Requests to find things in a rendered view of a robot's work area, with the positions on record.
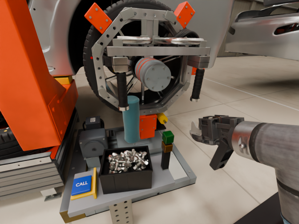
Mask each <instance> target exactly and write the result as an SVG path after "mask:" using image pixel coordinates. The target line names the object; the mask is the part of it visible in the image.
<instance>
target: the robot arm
mask: <svg viewBox="0 0 299 224"><path fill-rule="evenodd" d="M198 120H199V123H198V127H197V125H196V123H195V122H194V121H192V122H191V130H190V131H189V132H190V135H191V136H192V138H193V139H194V140H195V141H197V142H200V143H203V144H207V145H218V148H217V150H216V152H215V154H214V156H213V158H212V160H211V162H210V164H209V165H210V166H211V167H212V169H213V170H218V169H220V168H223V167H225V165H226V163H227V162H228V160H229V158H230V157H231V155H232V153H233V152H234V151H235V152H236V154H237V155H239V156H241V157H244V158H247V159H250V160H253V161H256V162H258V163H261V164H264V165H267V166H270V167H273V168H274V169H275V175H276V181H277V186H278V192H279V200H280V206H281V217H282V218H283V222H284V224H299V125H290V124H274V123H266V122H254V121H244V117H231V116H229V115H214V116H205V117H203V118H199V119H198Z"/></svg>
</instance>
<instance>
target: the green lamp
mask: <svg viewBox="0 0 299 224"><path fill-rule="evenodd" d="M162 139H163V141H164V143H165V144H169V143H173V142H174V134H173V133H172V132H171V131H165V132H163V133H162Z"/></svg>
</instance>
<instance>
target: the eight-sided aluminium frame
mask: <svg viewBox="0 0 299 224"><path fill-rule="evenodd" d="M141 18H143V19H147V20H154V19H157V20H159V22H164V23H165V24H166V26H167V27H168V29H169V30H170V32H171V33H172V34H173V36H175V35H176V34H177V33H178V32H179V31H181V30H183V27H182V26H181V24H180V23H179V22H178V21H177V19H176V18H177V16H175V14H174V12H173V11H168V10H167V11H163V10H152V9H142V8H132V7H130V8H127V7H125V8H124V9H123V10H122V11H121V12H120V13H119V14H118V16H117V17H116V19H115V20H114V21H113V22H112V24H111V25H110V26H109V27H108V28H107V30H106V31H105V32H104V33H103V34H102V36H101V37H100V38H99V40H98V41H97V42H95V44H94V45H93V47H92V56H93V62H94V67H95V73H96V79H97V86H98V92H99V95H100V96H101V97H102V98H103V99H105V100H107V101H108V102H110V103H111V104H112V105H114V106H115V107H117V108H118V105H119V100H118V99H119V98H118V97H117V96H116V95H115V94H113V93H112V92H111V91H110V90H108V89H107V88H106V84H105V75H104V68H103V60H102V53H101V52H102V51H103V50H104V49H105V47H106V46H107V45H108V44H109V42H110V41H111V40H112V39H113V38H114V37H115V35H116V34H117V33H118V32H119V31H120V29H121V28H122V27H123V26H124V24H125V23H126V22H127V21H128V20H136V21H141ZM120 20H121V21H120ZM113 27H115V30H114V29H113ZM106 35H109V38H107V36H106ZM101 42H102V43H103V44H102V45H101V44H100V43H101ZM97 57H98V58H99V59H98V58H97ZM187 62H188V55H185V56H183V59H182V68H181V75H180V82H179V84H178V85H177V86H176V87H175V88H174V89H173V90H172V91H171V92H170V93H169V94H168V95H167V96H166V97H165V98H164V99H163V100H162V101H161V102H160V103H159V104H150V105H142V106H139V110H140V116H143V115H149V114H156V113H163V112H165V111H166V110H168V108H169V107H170V106H171V105H172V104H173V103H174V102H175V101H176V100H177V99H178V98H179V97H180V96H181V95H182V94H183V93H184V92H185V91H187V89H188V88H189V86H190V79H191V73H192V68H193V67H191V66H189V65H187Z"/></svg>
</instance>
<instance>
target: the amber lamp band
mask: <svg viewBox="0 0 299 224"><path fill-rule="evenodd" d="M162 149H163V152H164V153H166V152H171V151H172V150H173V144H170V145H165V144H164V142H163V141H162Z"/></svg>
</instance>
